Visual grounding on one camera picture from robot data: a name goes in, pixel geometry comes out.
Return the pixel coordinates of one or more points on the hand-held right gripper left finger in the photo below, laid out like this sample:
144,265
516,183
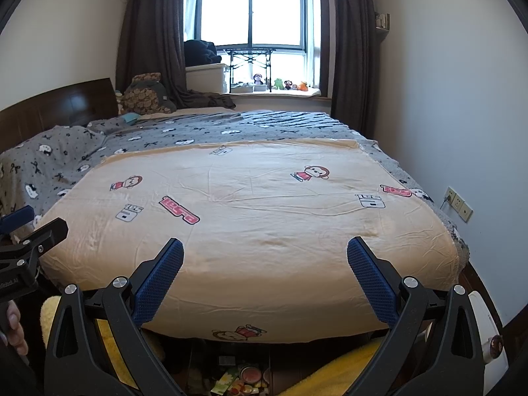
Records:
161,284

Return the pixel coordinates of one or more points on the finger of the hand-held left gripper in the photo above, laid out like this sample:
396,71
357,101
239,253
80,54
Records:
16,218
49,231

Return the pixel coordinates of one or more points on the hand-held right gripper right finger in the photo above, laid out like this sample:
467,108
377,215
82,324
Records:
371,284

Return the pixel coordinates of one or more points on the black bin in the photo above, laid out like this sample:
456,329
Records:
181,354

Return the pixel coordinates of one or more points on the green yellow snack packet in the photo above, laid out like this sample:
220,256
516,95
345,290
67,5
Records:
225,381

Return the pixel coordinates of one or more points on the pink round can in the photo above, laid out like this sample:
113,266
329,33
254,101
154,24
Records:
250,374

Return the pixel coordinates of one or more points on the person's left hand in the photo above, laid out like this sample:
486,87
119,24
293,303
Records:
16,326

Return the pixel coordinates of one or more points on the grey patterned quilt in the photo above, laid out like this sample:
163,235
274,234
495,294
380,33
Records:
62,156

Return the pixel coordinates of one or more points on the yellow fluffy blanket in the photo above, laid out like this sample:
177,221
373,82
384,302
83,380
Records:
330,375

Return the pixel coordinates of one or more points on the white round appliance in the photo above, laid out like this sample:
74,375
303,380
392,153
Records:
482,317

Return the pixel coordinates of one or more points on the cream cartoon printed bed sheet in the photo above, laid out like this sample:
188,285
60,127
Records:
264,222

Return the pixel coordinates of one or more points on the dark wooden headboard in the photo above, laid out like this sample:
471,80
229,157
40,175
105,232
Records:
62,103

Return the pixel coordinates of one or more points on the orange snack packet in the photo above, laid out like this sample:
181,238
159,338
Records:
245,390

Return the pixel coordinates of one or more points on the teal cloth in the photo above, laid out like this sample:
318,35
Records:
132,117

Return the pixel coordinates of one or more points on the brown patterned plush pillow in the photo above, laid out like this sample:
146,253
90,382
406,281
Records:
144,95

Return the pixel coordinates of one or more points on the tan bed sheet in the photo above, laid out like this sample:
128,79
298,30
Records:
185,113

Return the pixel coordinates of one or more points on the orange toy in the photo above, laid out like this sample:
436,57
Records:
303,86

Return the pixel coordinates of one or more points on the white window sill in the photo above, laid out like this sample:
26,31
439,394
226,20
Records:
280,94

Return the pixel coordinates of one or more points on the white storage box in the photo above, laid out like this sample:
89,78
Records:
206,78

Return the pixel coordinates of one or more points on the brown monkey toy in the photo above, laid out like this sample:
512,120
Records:
288,85

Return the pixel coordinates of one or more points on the green frog toy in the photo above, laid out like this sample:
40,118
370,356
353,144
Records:
278,84

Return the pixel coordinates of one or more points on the dark brown curtain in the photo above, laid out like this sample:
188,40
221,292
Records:
152,29
350,49

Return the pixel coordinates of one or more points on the purple monkey plush toy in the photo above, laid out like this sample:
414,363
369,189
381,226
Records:
258,79

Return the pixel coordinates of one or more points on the dark clothes pile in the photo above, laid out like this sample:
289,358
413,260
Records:
200,53

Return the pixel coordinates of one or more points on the black folding rack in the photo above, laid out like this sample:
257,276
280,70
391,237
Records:
249,52

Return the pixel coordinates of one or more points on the window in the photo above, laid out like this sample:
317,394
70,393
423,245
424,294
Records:
272,16

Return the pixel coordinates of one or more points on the cream wall socket panel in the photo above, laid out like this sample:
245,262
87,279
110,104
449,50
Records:
460,204

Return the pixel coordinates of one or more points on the small wall shelf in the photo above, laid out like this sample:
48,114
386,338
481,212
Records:
381,28

